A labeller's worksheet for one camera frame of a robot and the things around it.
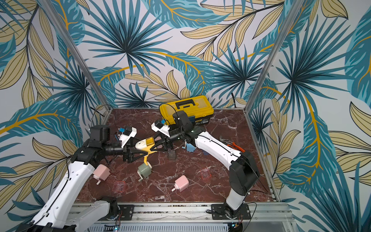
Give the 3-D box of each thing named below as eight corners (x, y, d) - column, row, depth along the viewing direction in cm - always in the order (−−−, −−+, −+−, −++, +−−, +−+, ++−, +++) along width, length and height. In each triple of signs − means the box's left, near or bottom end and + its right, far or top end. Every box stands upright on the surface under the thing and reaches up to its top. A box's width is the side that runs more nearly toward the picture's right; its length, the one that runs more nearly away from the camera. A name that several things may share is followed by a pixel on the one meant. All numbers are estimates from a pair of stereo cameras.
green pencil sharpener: (141, 181, 85) (138, 177, 79) (139, 170, 89) (136, 165, 83) (153, 177, 87) (151, 172, 81) (151, 166, 91) (149, 161, 85)
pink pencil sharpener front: (172, 192, 82) (171, 188, 76) (172, 179, 86) (172, 175, 80) (188, 192, 82) (188, 188, 76) (188, 179, 87) (188, 175, 80)
